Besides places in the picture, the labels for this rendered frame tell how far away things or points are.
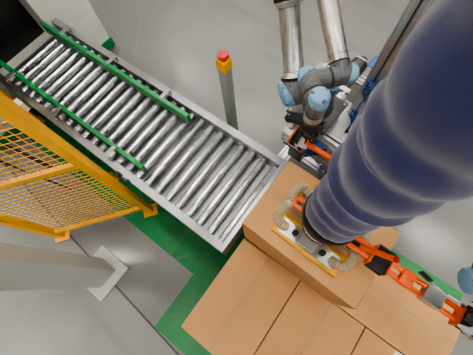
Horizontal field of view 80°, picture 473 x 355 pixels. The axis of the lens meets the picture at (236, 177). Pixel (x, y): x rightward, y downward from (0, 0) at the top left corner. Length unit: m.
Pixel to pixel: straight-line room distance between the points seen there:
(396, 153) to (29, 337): 2.70
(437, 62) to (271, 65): 2.71
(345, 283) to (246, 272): 0.59
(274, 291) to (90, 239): 1.59
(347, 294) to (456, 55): 1.13
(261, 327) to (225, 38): 2.73
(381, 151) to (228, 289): 1.37
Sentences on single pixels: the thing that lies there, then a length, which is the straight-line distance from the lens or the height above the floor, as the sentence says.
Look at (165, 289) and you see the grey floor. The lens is 2.35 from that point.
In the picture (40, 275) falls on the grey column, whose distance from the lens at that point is 1.86.
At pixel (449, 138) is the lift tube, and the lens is 0.40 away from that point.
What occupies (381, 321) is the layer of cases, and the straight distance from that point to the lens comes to 1.85.
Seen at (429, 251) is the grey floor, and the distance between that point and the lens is 2.62.
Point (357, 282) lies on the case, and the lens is 1.38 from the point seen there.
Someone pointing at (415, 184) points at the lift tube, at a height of 1.84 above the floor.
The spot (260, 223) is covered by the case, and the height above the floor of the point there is 0.94.
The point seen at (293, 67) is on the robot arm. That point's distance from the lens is 1.27.
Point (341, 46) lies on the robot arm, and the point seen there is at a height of 1.44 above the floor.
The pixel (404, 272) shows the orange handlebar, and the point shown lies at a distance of 1.30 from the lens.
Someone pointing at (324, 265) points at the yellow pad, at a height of 0.96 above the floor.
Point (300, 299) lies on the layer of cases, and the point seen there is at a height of 0.54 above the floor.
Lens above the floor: 2.25
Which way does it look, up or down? 69 degrees down
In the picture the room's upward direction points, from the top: 10 degrees counter-clockwise
